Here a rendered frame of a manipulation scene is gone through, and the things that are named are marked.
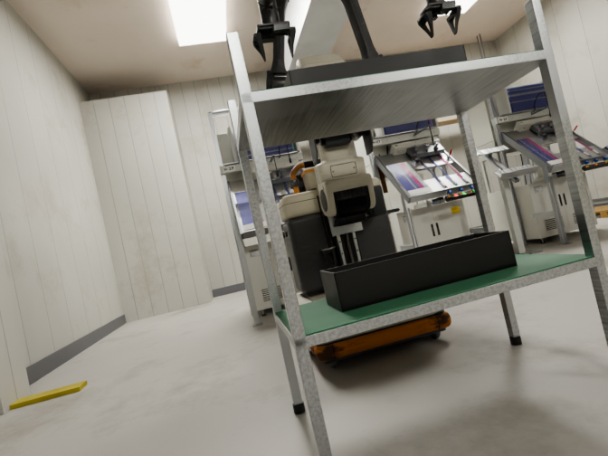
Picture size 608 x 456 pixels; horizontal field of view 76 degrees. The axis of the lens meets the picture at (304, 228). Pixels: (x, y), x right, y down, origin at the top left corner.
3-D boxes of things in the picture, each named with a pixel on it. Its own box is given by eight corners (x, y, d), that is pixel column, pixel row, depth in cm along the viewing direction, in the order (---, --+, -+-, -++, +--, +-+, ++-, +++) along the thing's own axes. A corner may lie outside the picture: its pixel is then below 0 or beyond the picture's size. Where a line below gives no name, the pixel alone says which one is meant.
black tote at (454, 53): (443, 99, 140) (436, 70, 141) (471, 78, 123) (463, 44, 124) (289, 126, 130) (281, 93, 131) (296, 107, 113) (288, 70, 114)
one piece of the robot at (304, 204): (300, 312, 222) (269, 169, 224) (389, 289, 231) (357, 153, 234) (311, 323, 189) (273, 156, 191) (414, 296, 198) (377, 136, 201)
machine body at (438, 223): (477, 261, 376) (462, 198, 378) (411, 278, 362) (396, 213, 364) (441, 261, 440) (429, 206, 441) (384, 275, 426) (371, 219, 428)
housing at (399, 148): (436, 152, 399) (440, 139, 390) (393, 160, 390) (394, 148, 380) (432, 148, 405) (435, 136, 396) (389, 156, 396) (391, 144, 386)
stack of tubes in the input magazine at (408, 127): (433, 126, 393) (427, 100, 394) (386, 135, 383) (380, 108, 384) (427, 130, 405) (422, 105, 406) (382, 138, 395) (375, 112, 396)
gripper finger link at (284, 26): (300, 51, 120) (294, 21, 121) (278, 53, 119) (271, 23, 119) (298, 61, 127) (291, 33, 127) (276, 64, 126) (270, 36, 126)
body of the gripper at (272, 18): (290, 26, 121) (285, 3, 121) (258, 30, 119) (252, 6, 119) (288, 37, 127) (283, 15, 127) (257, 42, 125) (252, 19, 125)
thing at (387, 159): (452, 166, 378) (454, 161, 374) (390, 178, 365) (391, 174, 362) (434, 149, 402) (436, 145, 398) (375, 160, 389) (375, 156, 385)
